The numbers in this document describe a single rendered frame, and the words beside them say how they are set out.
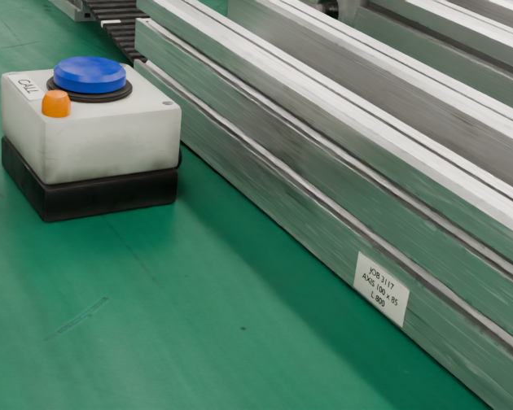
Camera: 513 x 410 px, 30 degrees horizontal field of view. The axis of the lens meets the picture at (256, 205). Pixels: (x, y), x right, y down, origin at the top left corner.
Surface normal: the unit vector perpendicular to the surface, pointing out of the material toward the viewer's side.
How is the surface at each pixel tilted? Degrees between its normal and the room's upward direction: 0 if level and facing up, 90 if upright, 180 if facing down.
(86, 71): 3
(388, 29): 90
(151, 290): 0
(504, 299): 90
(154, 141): 90
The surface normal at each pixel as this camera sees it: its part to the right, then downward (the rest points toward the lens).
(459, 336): -0.86, 0.14
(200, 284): 0.10, -0.89
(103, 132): 0.50, 0.43
